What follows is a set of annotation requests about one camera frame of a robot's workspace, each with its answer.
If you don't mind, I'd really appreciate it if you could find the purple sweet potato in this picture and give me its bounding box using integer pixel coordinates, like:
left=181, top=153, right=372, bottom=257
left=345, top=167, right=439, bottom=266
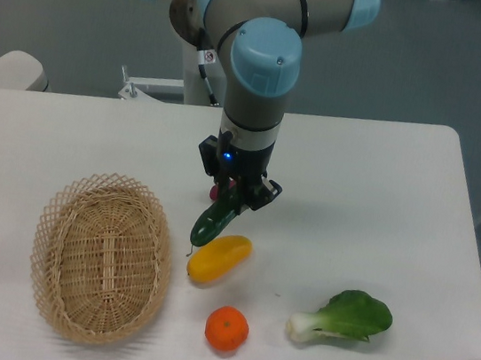
left=209, top=180, right=235, bottom=201

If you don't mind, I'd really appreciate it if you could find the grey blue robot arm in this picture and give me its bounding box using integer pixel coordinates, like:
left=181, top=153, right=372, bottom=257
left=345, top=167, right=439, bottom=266
left=196, top=0, right=382, bottom=211

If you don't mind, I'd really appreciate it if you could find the white chair armrest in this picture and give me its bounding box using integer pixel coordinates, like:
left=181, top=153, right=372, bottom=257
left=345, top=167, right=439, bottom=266
left=0, top=50, right=51, bottom=92

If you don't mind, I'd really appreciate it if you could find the green cucumber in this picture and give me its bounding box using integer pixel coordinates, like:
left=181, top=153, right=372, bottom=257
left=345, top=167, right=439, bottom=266
left=186, top=184, right=239, bottom=257

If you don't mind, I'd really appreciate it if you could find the orange tangerine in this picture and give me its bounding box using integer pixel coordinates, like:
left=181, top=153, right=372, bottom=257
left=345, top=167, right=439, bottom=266
left=204, top=306, right=249, bottom=353

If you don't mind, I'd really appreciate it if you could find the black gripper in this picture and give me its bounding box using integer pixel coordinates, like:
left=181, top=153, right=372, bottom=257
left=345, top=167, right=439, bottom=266
left=198, top=131, right=282, bottom=215

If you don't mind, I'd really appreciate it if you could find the woven wicker basket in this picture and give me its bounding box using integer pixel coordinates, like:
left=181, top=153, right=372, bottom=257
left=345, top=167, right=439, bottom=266
left=30, top=173, right=171, bottom=345

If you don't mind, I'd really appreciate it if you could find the yellow mango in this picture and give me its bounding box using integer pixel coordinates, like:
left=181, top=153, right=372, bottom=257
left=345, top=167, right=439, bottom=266
left=186, top=235, right=253, bottom=284

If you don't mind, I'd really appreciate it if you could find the green bok choy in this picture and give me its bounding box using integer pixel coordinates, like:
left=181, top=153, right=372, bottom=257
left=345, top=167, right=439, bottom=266
left=285, top=290, right=393, bottom=343

